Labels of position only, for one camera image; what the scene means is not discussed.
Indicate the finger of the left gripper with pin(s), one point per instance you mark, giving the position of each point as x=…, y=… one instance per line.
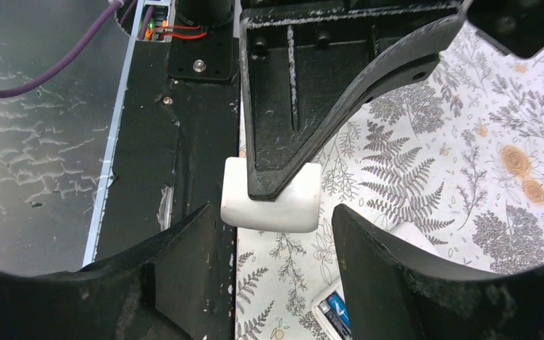
x=513, y=27
x=307, y=67

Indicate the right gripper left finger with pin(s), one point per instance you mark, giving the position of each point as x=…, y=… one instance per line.
x=174, y=285

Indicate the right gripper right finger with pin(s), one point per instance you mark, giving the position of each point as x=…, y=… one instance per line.
x=454, y=301

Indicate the white remote battery cover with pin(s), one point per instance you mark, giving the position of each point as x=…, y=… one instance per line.
x=295, y=210

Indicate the floral patterned table mat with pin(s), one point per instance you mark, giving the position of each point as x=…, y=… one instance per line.
x=459, y=155

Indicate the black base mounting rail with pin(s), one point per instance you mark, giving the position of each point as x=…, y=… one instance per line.
x=176, y=122

